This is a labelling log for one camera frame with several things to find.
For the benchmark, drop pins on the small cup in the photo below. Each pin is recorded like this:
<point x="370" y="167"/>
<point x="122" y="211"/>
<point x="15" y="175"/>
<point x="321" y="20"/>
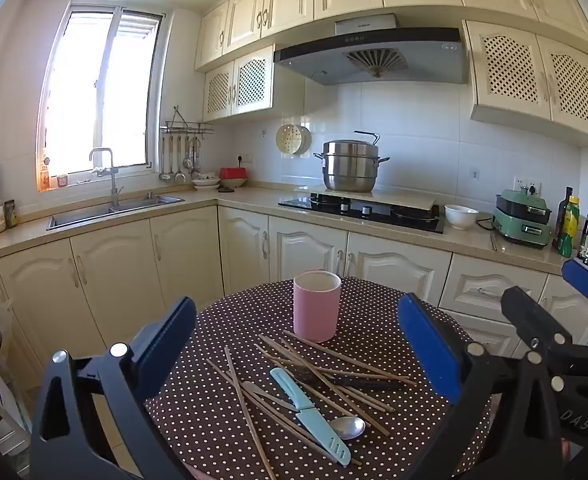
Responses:
<point x="62" y="181"/>

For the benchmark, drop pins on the small dark jar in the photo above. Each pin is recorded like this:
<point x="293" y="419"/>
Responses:
<point x="10" y="215"/>

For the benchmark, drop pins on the green yellow bottle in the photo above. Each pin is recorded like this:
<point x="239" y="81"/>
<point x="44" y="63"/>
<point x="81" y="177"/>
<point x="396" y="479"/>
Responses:
<point x="570" y="230"/>

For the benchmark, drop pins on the steel faucet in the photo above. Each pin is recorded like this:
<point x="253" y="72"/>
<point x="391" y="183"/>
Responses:
<point x="110" y="180"/>

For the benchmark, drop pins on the wide cream lattice door cabinet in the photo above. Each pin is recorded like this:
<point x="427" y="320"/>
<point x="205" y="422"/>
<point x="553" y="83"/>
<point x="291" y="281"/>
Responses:
<point x="539" y="85"/>

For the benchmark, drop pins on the beige kitchen countertop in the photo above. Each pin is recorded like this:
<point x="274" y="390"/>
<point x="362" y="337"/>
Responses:
<point x="474" y="240"/>

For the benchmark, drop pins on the red container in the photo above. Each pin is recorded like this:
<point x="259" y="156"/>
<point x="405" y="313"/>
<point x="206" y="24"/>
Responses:
<point x="233" y="173"/>

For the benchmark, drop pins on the orange bottle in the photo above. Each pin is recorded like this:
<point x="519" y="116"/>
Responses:
<point x="44" y="177"/>

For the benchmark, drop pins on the cream lower cabinets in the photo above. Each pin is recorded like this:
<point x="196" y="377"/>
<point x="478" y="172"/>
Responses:
<point x="184" y="260"/>

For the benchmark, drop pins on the teal knife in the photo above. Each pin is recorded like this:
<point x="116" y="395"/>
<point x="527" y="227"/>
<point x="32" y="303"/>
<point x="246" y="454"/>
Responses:
<point x="289" y="390"/>

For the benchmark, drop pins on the grey range hood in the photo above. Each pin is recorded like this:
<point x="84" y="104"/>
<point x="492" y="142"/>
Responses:
<point x="324" y="62"/>

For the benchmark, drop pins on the white round plate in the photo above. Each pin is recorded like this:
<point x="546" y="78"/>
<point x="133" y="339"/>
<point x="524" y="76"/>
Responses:
<point x="306" y="140"/>

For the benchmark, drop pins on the metal wall utensil rack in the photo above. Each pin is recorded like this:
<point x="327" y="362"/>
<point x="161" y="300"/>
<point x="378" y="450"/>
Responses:
<point x="184" y="132"/>

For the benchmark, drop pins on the brown chopstick pair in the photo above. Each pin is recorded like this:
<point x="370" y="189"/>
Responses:
<point x="494" y="242"/>

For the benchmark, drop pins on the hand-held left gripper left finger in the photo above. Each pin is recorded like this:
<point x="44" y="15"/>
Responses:
<point x="166" y="345"/>

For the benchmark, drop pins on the cream perforated steamer plate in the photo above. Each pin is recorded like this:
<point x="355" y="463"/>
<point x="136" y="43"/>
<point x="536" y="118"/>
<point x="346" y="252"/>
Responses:
<point x="288" y="139"/>

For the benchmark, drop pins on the shallow white bowl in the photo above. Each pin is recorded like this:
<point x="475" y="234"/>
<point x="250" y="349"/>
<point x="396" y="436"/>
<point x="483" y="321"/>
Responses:
<point x="233" y="184"/>

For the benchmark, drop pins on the sliding window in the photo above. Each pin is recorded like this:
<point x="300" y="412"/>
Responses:
<point x="84" y="100"/>

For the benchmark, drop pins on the brown polka dot tablecloth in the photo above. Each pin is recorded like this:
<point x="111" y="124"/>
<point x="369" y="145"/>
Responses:
<point x="189" y="410"/>

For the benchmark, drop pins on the narrow cream lattice door cabinet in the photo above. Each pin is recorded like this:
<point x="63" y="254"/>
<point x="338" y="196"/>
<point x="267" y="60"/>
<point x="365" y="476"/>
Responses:
<point x="289" y="95"/>

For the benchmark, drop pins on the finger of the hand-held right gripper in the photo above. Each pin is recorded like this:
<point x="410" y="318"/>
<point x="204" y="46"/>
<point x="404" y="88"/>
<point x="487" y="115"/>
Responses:
<point x="584" y="280"/>
<point x="524" y="315"/>

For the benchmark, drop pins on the metal spoon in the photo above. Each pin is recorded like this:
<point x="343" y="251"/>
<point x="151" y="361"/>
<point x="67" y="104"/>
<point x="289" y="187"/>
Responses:
<point x="348" y="428"/>

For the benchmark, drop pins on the stack of white plates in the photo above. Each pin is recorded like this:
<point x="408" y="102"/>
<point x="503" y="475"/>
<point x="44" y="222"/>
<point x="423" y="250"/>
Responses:
<point x="205" y="184"/>

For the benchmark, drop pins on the green electric cooker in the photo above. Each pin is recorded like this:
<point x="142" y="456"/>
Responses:
<point x="521" y="230"/>

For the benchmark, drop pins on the row of hanging steel utensils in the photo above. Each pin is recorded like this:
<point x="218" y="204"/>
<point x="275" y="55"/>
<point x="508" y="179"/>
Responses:
<point x="165" y="177"/>

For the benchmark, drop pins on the black gas cooktop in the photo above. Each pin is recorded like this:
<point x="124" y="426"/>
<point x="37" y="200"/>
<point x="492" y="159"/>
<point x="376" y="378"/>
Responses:
<point x="374" y="215"/>

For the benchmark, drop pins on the white wall outlet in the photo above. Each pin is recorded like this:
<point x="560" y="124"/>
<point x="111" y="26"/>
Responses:
<point x="244" y="159"/>
<point x="521" y="182"/>

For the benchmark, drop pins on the steel double sink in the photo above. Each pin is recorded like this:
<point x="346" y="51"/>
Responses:
<point x="89" y="217"/>

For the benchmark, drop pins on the stainless steel steamer pot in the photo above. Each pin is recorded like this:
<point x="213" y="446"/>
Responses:
<point x="349" y="170"/>

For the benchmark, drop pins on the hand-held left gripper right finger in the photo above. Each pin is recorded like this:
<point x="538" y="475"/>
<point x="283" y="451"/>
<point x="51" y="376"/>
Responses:
<point x="424" y="345"/>

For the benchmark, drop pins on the pink cup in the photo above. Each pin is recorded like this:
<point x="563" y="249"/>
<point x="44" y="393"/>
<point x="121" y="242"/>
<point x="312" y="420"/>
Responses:
<point x="314" y="310"/>

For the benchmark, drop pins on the bunch of wooden chopsticks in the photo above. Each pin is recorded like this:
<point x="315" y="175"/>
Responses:
<point x="346" y="356"/>

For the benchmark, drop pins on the dark olive oil bottle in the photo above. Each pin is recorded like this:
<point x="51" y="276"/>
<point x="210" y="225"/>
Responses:
<point x="566" y="195"/>

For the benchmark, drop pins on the dark sauce bottle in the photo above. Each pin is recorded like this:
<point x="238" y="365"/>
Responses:
<point x="587" y="230"/>

